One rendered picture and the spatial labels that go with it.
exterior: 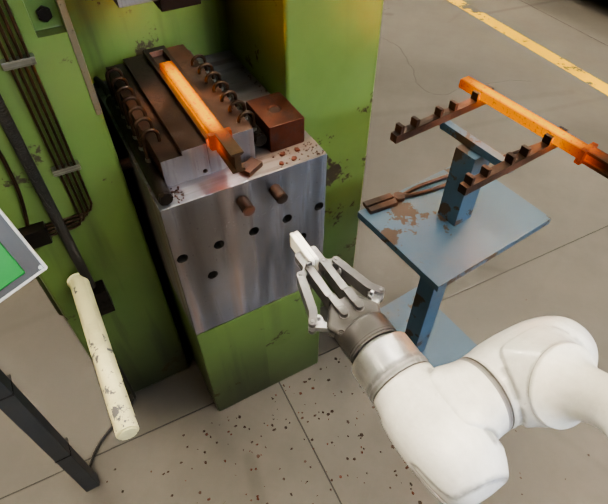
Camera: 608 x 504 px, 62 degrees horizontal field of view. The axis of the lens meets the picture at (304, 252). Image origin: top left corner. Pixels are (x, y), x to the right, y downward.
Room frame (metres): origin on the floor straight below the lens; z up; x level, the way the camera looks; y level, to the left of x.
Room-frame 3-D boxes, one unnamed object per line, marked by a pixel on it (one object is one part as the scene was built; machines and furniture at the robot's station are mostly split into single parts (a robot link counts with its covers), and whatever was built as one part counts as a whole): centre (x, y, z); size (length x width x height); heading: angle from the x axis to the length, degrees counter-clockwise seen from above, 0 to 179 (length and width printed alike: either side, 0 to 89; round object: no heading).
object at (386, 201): (1.09, -0.43, 0.69); 0.60 x 0.04 x 0.01; 116
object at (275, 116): (0.96, 0.06, 0.95); 0.12 x 0.09 x 0.07; 29
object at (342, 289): (0.46, -0.05, 1.00); 0.11 x 0.01 x 0.04; 27
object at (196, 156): (1.01, 0.29, 0.96); 0.42 x 0.20 x 0.09; 29
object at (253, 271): (1.04, 0.25, 0.69); 0.56 x 0.38 x 0.45; 29
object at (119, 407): (0.58, 0.45, 0.62); 0.44 x 0.05 x 0.05; 29
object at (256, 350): (1.04, 0.25, 0.23); 0.56 x 0.38 x 0.47; 29
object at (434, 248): (0.94, -0.39, 0.67); 0.40 x 0.30 x 0.02; 124
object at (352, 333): (0.39, -0.08, 1.00); 0.09 x 0.08 x 0.07; 29
